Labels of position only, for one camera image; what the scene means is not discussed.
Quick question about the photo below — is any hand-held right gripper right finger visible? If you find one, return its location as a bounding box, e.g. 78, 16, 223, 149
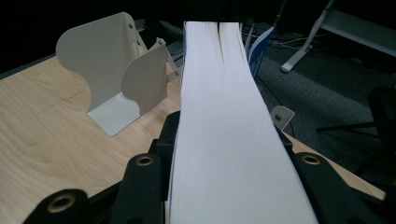
273, 123, 296, 156

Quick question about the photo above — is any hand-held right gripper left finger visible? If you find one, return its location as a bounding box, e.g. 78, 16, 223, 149
148, 110, 182, 175

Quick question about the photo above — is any beige metal book stand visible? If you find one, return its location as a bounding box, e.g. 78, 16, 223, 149
55, 11, 296, 137

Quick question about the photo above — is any black office chair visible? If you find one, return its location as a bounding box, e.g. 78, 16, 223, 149
317, 86, 396, 188

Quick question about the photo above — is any white metal stand leg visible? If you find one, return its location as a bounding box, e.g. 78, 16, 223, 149
279, 0, 396, 75

